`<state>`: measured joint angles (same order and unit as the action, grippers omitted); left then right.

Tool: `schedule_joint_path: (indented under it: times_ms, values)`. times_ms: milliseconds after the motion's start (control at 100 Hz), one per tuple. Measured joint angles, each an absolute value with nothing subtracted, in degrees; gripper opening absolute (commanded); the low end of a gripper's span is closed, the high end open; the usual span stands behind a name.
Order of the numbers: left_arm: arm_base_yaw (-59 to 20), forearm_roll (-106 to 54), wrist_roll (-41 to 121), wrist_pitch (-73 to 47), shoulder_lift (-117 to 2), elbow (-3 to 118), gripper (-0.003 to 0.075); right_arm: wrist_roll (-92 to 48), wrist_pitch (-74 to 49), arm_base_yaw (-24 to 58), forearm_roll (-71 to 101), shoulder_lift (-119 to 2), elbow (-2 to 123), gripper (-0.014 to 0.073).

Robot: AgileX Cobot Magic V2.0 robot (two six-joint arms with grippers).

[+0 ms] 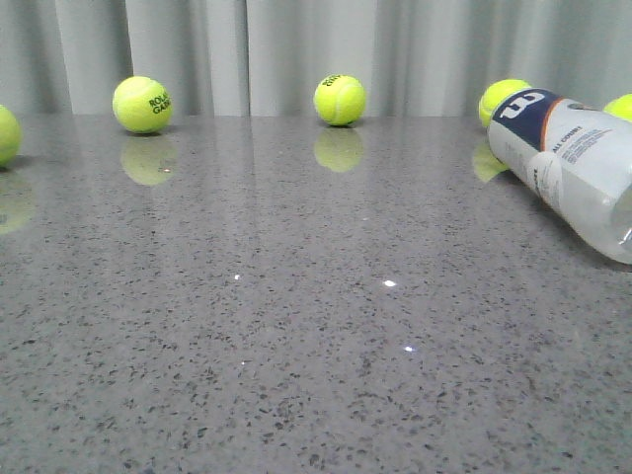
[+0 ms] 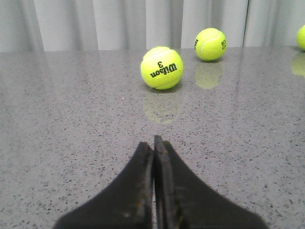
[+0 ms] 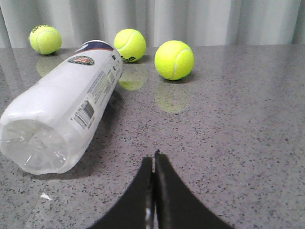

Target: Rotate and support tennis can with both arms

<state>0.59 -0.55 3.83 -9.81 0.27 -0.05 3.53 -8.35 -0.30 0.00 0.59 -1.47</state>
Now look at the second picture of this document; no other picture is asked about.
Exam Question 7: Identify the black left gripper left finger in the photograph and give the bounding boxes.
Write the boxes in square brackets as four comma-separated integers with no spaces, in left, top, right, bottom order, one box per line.
[54,142,153,229]

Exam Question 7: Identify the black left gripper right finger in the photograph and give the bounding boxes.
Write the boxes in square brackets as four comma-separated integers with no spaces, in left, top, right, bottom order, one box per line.
[154,135,268,229]

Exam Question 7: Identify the yellow Wilson tennis ball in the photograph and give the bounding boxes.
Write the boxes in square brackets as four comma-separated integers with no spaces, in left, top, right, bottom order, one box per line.
[140,46,184,90]

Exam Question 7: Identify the yellow Roland Garros tennis ball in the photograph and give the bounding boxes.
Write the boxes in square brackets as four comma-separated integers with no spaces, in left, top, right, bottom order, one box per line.
[194,28,227,62]

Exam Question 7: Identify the yellow tennis ball centre back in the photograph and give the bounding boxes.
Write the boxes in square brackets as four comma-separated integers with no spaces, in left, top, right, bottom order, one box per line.
[296,25,305,51]

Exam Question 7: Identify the white pleated curtain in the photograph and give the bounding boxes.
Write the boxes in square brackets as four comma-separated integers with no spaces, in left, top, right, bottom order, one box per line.
[0,0,305,52]

